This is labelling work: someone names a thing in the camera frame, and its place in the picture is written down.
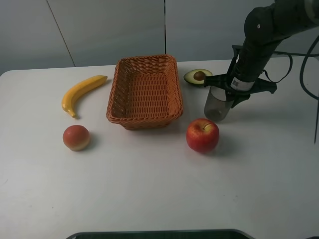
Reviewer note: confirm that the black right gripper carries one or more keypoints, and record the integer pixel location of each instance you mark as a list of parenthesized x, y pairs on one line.
[(240, 89)]

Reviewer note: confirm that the grey translucent plastic cup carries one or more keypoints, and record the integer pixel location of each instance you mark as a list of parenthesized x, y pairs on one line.
[(218, 104)]

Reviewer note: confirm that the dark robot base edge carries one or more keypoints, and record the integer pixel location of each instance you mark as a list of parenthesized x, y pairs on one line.
[(179, 234)]

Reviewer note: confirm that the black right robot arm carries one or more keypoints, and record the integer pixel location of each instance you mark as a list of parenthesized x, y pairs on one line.
[(265, 28)]

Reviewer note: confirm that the brown wicker basket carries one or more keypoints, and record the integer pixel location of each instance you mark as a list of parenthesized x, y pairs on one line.
[(145, 92)]

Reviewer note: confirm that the halved avocado with pit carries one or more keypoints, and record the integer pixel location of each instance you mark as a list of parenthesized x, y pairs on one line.
[(196, 77)]

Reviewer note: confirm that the red apple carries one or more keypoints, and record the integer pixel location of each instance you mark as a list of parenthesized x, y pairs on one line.
[(202, 135)]

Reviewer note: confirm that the red-orange peach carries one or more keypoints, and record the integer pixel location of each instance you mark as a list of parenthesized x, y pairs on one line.
[(76, 137)]

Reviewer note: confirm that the yellow banana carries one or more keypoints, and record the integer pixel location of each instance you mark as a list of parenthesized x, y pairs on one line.
[(77, 91)]

